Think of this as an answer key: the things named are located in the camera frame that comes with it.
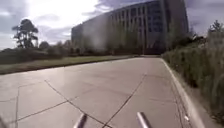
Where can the grey concrete slab pavement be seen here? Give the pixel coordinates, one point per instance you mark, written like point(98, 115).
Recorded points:
point(110, 83)

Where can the large grey multi-storey building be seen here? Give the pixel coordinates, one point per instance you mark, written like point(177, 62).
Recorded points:
point(133, 30)

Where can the grass strip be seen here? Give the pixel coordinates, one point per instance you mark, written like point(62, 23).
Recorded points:
point(50, 62)

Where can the robot's own part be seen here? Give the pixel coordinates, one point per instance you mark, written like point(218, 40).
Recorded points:
point(80, 120)
point(142, 120)

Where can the pale concrete kerb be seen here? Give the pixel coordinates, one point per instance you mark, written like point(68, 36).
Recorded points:
point(183, 96)

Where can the row of bushes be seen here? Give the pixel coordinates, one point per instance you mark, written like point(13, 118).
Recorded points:
point(33, 53)

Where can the green hedge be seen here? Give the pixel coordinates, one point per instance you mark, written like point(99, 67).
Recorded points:
point(203, 63)

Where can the tall dark tree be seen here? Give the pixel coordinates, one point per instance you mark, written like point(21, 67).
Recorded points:
point(25, 33)

